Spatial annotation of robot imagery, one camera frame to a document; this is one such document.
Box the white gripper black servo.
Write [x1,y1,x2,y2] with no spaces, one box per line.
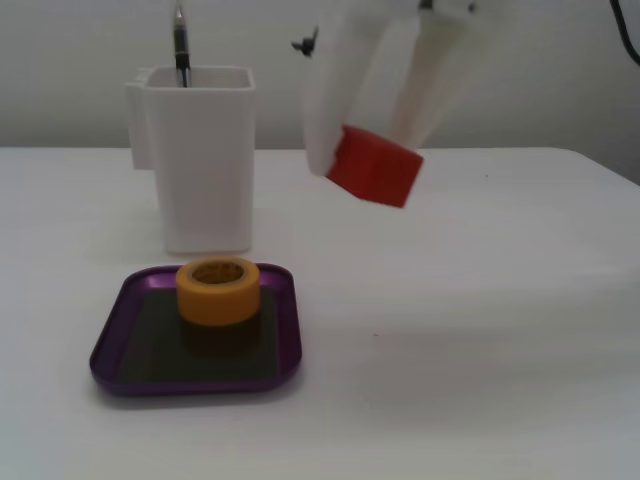
[301,0,479,177]

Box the red rectangular block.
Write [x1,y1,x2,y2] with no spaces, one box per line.
[324,124,425,210]

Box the black zip tie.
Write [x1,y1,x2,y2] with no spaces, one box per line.
[291,26,321,57]

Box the white plastic pen holder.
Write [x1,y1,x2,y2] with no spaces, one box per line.
[124,65,257,256]

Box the black pen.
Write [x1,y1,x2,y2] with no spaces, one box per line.
[172,0,194,89]

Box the yellow tape roll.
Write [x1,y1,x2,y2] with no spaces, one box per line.
[175,257,262,328]

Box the purple metal tray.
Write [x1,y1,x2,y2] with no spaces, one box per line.
[89,262,303,399]

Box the black cable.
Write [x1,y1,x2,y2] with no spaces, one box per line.
[608,0,640,67]

